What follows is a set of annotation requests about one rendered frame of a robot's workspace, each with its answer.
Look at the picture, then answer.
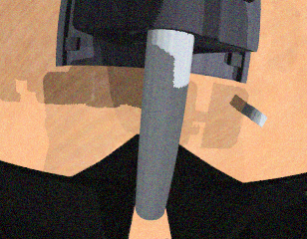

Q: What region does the dark grey housing block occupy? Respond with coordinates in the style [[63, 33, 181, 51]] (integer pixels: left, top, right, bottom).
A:
[[55, 0, 261, 84]]

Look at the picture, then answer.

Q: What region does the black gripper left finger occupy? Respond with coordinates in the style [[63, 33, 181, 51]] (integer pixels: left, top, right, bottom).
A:
[[0, 134, 139, 239]]

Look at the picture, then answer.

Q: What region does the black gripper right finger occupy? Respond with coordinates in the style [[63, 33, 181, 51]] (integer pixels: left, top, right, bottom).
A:
[[165, 143, 307, 239]]

